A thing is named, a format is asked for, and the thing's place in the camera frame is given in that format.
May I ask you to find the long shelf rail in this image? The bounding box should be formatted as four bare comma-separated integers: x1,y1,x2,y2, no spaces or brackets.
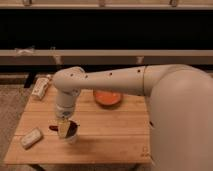
0,49,213,66

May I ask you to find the orange bowl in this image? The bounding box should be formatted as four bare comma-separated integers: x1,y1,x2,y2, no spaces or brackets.
93,90,123,106

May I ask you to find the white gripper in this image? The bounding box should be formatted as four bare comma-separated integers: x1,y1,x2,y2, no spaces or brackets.
55,105,75,138

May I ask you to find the white squeeze bottle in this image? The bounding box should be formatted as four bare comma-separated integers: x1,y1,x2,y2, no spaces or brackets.
32,75,52,100

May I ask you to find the wooden table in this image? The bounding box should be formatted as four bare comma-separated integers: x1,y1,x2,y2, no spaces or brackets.
4,87,150,164

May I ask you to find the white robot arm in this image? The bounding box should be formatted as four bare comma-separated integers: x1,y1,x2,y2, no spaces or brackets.
53,64,213,171

